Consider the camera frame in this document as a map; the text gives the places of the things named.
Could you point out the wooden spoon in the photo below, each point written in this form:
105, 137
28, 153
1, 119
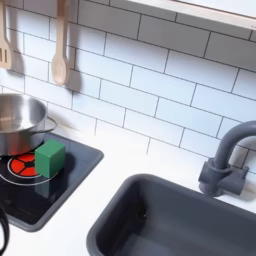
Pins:
60, 63

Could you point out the black stove top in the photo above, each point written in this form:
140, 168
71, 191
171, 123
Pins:
66, 170

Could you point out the green toy block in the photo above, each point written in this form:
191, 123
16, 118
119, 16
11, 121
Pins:
48, 160

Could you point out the wooden slotted spatula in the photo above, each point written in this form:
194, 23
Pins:
4, 50

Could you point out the grey sink basin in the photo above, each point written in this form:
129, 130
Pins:
186, 223

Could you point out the steel pot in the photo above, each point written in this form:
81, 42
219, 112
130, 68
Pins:
18, 125

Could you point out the grey tap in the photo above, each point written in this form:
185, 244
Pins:
221, 173

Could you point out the white wall shelf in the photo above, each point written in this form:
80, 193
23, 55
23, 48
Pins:
213, 10

